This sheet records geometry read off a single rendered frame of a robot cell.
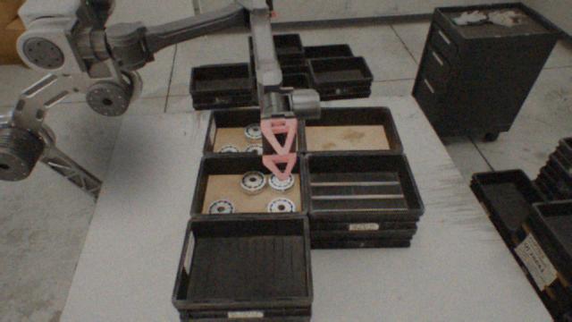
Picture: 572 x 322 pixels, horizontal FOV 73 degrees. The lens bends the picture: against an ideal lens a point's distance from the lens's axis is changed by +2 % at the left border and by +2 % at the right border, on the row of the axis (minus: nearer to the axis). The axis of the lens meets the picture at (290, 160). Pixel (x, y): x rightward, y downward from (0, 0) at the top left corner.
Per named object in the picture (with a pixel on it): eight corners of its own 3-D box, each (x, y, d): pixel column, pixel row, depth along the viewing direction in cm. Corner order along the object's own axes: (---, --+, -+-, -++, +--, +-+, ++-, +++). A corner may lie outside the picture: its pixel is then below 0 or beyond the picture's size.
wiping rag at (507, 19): (493, 29, 238) (495, 23, 235) (476, 13, 253) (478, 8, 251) (537, 25, 240) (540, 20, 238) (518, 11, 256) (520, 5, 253)
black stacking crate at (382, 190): (307, 234, 135) (308, 215, 127) (303, 174, 156) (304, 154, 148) (417, 233, 136) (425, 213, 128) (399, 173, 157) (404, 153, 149)
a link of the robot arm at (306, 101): (263, 103, 91) (261, 72, 85) (309, 99, 92) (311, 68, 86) (267, 135, 82) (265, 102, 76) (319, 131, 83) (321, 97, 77)
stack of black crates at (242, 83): (200, 145, 268) (188, 91, 237) (202, 119, 289) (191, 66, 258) (256, 140, 272) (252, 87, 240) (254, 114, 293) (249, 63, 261)
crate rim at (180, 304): (171, 309, 106) (169, 305, 104) (189, 221, 127) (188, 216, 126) (314, 305, 107) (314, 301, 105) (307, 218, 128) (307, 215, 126)
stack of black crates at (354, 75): (312, 135, 275) (315, 82, 244) (305, 111, 297) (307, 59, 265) (365, 131, 279) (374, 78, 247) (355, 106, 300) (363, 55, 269)
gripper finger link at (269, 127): (302, 173, 70) (294, 139, 77) (303, 143, 65) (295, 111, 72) (265, 176, 69) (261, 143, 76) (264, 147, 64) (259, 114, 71)
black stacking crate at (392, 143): (303, 173, 156) (304, 154, 148) (300, 128, 177) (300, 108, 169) (398, 172, 157) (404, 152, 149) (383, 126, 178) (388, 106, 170)
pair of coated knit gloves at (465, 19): (457, 27, 239) (458, 22, 237) (444, 14, 252) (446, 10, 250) (495, 24, 241) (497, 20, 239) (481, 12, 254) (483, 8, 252)
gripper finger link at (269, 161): (301, 186, 72) (294, 153, 79) (302, 158, 67) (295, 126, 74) (265, 189, 72) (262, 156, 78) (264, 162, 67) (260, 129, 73)
